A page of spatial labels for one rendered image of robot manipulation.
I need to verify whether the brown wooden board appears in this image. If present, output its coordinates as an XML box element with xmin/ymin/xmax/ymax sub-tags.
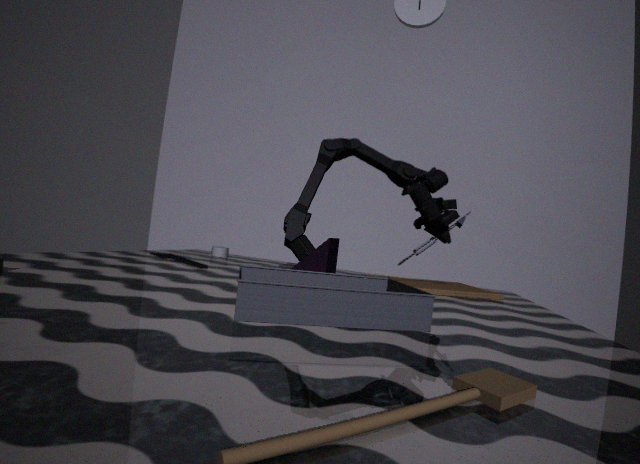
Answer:
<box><xmin>364</xmin><ymin>275</ymin><xmax>504</xmax><ymax>300</ymax></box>

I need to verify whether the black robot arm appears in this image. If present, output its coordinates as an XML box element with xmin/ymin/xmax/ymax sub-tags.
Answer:
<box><xmin>284</xmin><ymin>137</ymin><xmax>448</xmax><ymax>262</ymax></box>

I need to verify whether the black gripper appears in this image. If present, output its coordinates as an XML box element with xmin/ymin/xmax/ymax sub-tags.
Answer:
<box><xmin>413</xmin><ymin>196</ymin><xmax>460</xmax><ymax>244</ymax></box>

